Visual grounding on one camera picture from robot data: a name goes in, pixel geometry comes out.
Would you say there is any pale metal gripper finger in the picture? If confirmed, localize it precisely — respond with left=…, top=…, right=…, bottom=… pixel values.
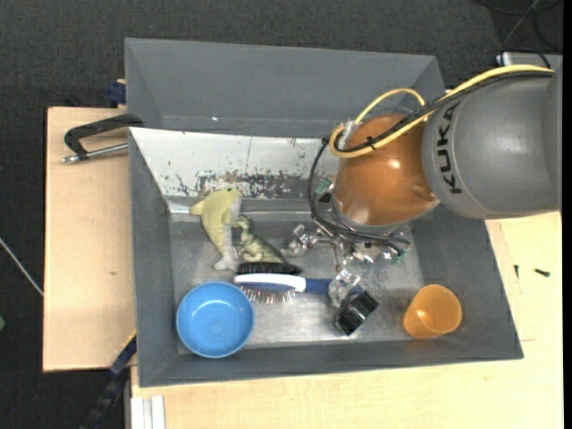
left=327, top=267, right=362, bottom=308
left=283, top=223, right=324, bottom=257

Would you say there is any black boxy clip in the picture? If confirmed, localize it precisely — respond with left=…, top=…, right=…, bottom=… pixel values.
left=334, top=290, right=381, bottom=337

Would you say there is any black hairbrush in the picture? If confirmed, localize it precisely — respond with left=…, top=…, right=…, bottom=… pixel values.
left=235, top=260, right=304, bottom=278

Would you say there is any green toy dinosaur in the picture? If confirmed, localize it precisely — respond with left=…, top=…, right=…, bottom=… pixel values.
left=233, top=214, right=287, bottom=264

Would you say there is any blue and white hairbrush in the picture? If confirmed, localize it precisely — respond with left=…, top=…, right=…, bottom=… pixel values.
left=232, top=272, right=364, bottom=306

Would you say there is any grey metal bin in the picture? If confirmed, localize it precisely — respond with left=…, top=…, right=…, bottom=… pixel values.
left=123, top=37, right=525, bottom=388

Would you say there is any yellow plush dolphin toy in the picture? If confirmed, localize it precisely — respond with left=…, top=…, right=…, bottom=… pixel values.
left=189, top=187, right=245, bottom=272

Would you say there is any orange plastic cup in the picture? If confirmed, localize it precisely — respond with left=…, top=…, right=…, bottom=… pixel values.
left=402, top=283, right=464, bottom=341

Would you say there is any blue bowl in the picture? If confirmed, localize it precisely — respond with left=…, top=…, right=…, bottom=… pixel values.
left=175, top=282, right=257, bottom=359

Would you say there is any pale flat board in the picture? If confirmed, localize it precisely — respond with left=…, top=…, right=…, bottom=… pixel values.
left=42, top=105, right=138, bottom=373

